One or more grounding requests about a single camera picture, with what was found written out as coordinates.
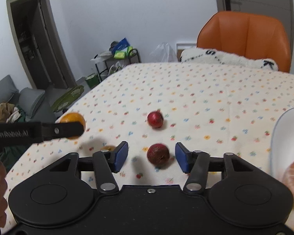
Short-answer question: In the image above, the grey sofa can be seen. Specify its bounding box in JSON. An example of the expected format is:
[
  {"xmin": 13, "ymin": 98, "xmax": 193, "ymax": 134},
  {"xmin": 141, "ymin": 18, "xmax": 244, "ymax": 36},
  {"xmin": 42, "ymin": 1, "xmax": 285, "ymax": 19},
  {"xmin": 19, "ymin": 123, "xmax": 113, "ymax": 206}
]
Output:
[{"xmin": 0, "ymin": 75, "xmax": 56, "ymax": 123}]

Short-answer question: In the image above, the orange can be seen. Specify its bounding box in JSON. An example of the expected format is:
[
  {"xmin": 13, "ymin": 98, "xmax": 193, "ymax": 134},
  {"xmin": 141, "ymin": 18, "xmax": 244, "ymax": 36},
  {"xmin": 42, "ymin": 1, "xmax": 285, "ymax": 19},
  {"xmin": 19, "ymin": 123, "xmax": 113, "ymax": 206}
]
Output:
[{"xmin": 59, "ymin": 112, "xmax": 86, "ymax": 140}]

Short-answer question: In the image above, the white plastic bag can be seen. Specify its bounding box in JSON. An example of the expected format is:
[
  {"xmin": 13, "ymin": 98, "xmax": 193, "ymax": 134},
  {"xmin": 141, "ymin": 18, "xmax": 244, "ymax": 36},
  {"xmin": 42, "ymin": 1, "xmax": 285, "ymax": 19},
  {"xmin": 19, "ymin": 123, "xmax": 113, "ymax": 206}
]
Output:
[{"xmin": 150, "ymin": 42, "xmax": 178, "ymax": 63}]

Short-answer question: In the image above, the red plum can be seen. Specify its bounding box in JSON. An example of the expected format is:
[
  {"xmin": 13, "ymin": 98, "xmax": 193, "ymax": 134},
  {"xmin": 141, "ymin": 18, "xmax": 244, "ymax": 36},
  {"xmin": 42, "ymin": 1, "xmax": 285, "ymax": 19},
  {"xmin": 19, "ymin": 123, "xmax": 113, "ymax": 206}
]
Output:
[
  {"xmin": 147, "ymin": 110, "xmax": 164, "ymax": 129},
  {"xmin": 146, "ymin": 143, "xmax": 170, "ymax": 167}
]

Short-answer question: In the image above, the green floor mat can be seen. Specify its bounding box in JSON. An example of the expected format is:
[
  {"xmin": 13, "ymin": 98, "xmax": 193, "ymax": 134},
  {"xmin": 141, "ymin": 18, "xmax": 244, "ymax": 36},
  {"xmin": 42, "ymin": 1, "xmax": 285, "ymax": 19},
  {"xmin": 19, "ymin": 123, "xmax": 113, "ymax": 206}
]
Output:
[{"xmin": 51, "ymin": 85, "xmax": 84, "ymax": 112}]

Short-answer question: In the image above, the white round plate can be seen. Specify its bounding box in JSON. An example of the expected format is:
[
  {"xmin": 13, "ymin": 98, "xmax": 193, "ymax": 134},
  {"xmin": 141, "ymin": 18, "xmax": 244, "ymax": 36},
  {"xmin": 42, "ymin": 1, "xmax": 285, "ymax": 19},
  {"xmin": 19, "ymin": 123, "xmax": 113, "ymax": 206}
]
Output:
[{"xmin": 270, "ymin": 108, "xmax": 294, "ymax": 183}]

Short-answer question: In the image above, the white fluffy cushion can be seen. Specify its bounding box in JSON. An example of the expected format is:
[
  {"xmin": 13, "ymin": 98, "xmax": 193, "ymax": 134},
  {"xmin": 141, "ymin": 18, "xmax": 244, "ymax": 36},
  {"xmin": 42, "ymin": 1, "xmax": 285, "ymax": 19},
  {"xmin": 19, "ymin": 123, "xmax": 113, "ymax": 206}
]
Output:
[{"xmin": 181, "ymin": 48, "xmax": 278, "ymax": 71}]

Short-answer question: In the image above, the brown kiwi fruit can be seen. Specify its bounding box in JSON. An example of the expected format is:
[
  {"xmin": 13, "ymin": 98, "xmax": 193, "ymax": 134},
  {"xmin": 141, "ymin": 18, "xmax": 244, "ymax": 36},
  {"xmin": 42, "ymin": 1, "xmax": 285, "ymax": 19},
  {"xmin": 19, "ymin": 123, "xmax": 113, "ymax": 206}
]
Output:
[{"xmin": 100, "ymin": 145, "xmax": 116, "ymax": 152}]

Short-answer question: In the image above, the black wire shelf rack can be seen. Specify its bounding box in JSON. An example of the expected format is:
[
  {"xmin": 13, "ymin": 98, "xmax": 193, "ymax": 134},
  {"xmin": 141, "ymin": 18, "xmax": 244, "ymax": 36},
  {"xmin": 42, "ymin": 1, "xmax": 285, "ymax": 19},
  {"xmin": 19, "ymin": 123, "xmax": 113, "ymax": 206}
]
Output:
[{"xmin": 90, "ymin": 49, "xmax": 141, "ymax": 82}]

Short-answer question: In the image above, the blue package on rack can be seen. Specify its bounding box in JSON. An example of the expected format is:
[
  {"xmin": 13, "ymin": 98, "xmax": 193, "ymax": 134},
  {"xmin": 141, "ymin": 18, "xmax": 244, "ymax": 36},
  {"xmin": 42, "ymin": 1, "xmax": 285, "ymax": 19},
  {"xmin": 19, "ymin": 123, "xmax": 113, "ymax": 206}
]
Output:
[{"xmin": 109, "ymin": 38, "xmax": 130, "ymax": 54}]

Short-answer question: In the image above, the floral tablecloth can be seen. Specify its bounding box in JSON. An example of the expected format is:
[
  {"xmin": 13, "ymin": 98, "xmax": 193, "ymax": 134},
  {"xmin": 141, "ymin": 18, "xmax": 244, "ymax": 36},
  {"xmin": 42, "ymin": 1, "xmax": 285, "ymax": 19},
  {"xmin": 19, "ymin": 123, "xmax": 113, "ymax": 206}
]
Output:
[{"xmin": 0, "ymin": 62, "xmax": 294, "ymax": 235}]

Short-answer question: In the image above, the orange leather chair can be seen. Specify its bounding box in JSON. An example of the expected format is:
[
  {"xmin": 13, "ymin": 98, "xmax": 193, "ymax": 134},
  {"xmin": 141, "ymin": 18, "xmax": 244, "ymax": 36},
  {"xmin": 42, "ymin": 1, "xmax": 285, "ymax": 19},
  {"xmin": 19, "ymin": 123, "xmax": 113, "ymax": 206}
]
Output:
[{"xmin": 196, "ymin": 11, "xmax": 291, "ymax": 73}]

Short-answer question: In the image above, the green bin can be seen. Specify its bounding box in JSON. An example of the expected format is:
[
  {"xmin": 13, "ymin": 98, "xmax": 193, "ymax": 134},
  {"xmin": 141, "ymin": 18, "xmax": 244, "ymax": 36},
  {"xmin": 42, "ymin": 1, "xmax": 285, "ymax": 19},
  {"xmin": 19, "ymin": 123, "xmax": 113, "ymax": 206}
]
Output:
[{"xmin": 85, "ymin": 73, "xmax": 100, "ymax": 89}]

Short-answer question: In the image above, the dark doorway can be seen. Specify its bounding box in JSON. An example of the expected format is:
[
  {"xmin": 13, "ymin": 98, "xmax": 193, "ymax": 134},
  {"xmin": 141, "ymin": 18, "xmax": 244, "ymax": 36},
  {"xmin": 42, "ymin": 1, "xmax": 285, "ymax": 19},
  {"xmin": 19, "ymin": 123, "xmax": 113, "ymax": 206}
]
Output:
[{"xmin": 7, "ymin": 0, "xmax": 77, "ymax": 90}]

